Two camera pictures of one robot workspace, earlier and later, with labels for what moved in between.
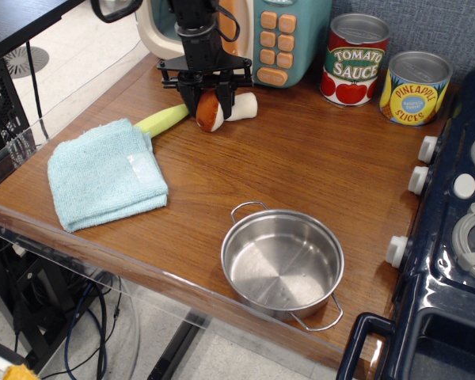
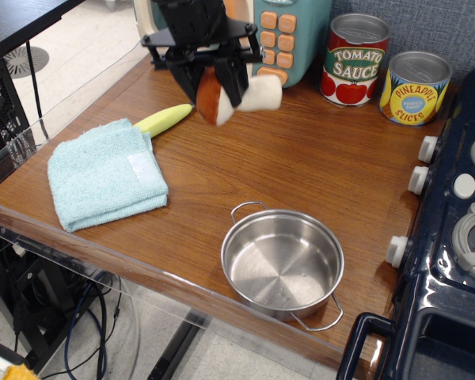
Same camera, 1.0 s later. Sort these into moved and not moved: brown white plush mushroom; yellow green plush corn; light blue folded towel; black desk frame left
Moved: brown white plush mushroom
Not moved: light blue folded towel; black desk frame left; yellow green plush corn
